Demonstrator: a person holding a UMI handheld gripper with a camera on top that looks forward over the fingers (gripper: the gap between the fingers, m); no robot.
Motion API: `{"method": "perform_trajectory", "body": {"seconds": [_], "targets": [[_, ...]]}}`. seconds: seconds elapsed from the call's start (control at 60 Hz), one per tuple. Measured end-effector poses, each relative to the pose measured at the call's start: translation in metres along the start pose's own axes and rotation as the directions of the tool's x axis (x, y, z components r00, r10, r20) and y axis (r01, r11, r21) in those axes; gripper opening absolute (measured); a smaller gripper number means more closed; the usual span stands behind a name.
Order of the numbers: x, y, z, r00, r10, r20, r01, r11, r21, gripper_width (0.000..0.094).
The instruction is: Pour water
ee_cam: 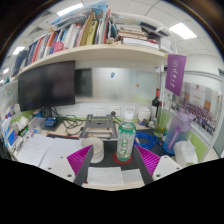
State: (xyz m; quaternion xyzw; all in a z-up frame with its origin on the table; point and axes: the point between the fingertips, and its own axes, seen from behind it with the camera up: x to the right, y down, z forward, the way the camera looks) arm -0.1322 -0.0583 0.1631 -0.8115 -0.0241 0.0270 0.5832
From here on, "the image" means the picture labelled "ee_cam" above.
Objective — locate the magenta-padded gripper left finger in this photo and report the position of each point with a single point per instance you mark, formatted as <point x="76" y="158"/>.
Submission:
<point x="60" y="166"/>

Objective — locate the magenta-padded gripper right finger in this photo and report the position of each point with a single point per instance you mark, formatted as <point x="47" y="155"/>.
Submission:
<point x="166" y="166"/>

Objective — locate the green-labelled clear drink bottle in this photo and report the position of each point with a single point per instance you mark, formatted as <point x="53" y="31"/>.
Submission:
<point x="126" y="140"/>

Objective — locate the translucent purple water bottle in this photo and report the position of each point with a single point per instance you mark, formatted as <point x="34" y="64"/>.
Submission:
<point x="178" y="133"/>

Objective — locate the white tissue pack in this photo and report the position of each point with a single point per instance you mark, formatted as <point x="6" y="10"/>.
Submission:
<point x="185" y="153"/>

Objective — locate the green translucent cup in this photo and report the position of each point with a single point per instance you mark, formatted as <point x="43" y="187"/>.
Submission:
<point x="162" y="121"/>

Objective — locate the small blue box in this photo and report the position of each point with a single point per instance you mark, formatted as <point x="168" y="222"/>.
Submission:
<point x="50" y="122"/>

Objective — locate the clear plastic box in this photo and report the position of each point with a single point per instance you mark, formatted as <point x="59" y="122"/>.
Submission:
<point x="36" y="123"/>

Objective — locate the black desk mat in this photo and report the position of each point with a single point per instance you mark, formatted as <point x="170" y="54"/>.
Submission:
<point x="108" y="150"/>

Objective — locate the grey metal laptop stand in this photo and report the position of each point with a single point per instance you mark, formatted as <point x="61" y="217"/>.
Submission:
<point x="99" y="126"/>

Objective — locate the white ceramic jar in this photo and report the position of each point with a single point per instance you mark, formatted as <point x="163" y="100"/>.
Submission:
<point x="144" y="115"/>

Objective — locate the dark wine bottle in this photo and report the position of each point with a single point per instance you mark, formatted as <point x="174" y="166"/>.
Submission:
<point x="156" y="103"/>

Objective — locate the group photo poster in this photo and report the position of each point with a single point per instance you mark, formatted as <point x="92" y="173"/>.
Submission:
<point x="200" y="110"/>

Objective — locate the black computer monitor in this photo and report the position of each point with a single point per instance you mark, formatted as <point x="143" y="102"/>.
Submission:
<point x="46" y="85"/>

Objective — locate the purple hanging banner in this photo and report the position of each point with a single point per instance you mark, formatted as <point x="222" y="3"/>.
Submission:
<point x="175" y="75"/>

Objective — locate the small blue sticker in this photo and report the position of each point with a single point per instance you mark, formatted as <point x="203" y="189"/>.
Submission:
<point x="112" y="74"/>

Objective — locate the white wall power outlet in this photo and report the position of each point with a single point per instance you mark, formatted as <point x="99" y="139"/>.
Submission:
<point x="99" y="110"/>
<point x="129" y="110"/>
<point x="116" y="109"/>

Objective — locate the wall shelf with books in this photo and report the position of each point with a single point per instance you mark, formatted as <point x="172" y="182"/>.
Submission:
<point x="100" y="51"/>

